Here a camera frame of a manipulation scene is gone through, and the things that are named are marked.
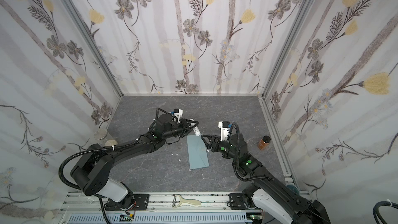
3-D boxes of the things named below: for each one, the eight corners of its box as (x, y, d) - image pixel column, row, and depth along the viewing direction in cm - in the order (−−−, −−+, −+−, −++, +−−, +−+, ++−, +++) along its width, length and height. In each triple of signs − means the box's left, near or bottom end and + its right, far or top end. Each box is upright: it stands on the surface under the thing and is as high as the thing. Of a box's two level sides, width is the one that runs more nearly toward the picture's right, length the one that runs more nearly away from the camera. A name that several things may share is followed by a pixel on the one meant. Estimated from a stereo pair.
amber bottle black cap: (258, 151, 94) (263, 143, 86) (256, 143, 97) (261, 135, 90) (266, 151, 94) (272, 143, 86) (264, 143, 97) (269, 135, 90)
